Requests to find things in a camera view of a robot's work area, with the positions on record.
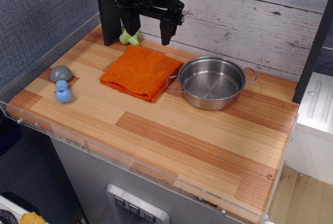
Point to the silver cabinet with dispenser panel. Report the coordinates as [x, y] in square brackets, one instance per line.
[114, 189]

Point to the yellow object bottom left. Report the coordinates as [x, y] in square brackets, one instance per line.
[31, 218]

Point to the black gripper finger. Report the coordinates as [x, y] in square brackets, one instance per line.
[130, 20]
[168, 26]

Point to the white appliance at right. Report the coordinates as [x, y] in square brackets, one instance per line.
[310, 148]

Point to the blue and grey toy spoon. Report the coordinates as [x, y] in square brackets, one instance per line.
[60, 76]

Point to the dark post at right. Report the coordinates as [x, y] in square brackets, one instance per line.
[314, 53]

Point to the green toy object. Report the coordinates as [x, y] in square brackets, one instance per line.
[126, 38]

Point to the stainless steel pot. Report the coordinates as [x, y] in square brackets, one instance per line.
[211, 83]

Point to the orange folded cloth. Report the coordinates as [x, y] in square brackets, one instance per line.
[141, 73]

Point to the black vertical post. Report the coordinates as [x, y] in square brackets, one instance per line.
[110, 21]

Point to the clear acrylic table guard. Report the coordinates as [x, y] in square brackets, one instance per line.
[195, 166]

